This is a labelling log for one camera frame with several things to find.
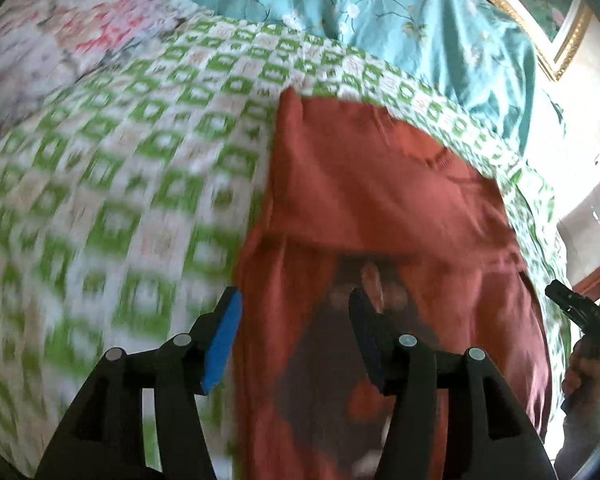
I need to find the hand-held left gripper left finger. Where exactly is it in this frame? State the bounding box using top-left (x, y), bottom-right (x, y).
top-left (35, 287), bottom-right (243, 480)

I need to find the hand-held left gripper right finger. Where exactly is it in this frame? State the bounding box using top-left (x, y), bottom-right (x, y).
top-left (348, 289), bottom-right (558, 480)

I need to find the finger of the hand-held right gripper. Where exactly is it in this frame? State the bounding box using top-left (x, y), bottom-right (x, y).
top-left (545, 280), bottom-right (600, 328)

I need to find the rust orange knit sweater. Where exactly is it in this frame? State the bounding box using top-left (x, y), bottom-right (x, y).
top-left (232, 87), bottom-right (553, 480)

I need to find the person's right forearm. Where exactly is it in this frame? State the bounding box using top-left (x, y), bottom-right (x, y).
top-left (554, 395), bottom-right (600, 480)

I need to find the person's right hand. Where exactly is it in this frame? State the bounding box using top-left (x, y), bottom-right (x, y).
top-left (560, 337), bottom-right (600, 413)

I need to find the green checkered printed bed sheet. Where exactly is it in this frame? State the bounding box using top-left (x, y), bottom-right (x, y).
top-left (0, 12), bottom-right (571, 478)

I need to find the teal floral duvet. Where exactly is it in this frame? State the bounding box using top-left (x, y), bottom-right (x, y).
top-left (167, 0), bottom-right (566, 156)

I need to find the pink purple floral cloth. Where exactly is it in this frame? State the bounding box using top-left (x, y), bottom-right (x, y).
top-left (0, 0), bottom-right (201, 131)

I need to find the gold picture frame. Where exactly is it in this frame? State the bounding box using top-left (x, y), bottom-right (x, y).
top-left (452, 0), bottom-right (593, 83)

